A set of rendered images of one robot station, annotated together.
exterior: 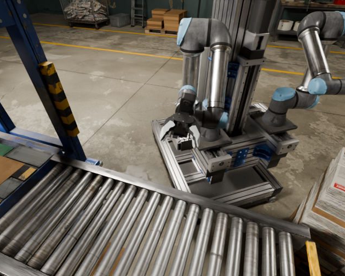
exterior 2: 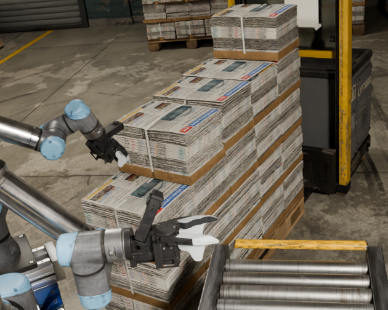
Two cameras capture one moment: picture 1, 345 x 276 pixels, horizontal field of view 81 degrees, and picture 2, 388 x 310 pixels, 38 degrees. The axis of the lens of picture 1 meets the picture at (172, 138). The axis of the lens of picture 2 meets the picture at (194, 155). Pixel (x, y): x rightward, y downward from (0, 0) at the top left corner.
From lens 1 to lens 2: 1.21 m
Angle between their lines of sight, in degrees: 78
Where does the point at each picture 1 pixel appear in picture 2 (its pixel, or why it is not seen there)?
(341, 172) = (130, 208)
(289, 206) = not seen: outside the picture
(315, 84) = (56, 145)
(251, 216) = (212, 288)
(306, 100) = not seen: hidden behind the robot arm
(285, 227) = (220, 261)
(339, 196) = (162, 219)
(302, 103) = not seen: hidden behind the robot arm
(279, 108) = (3, 227)
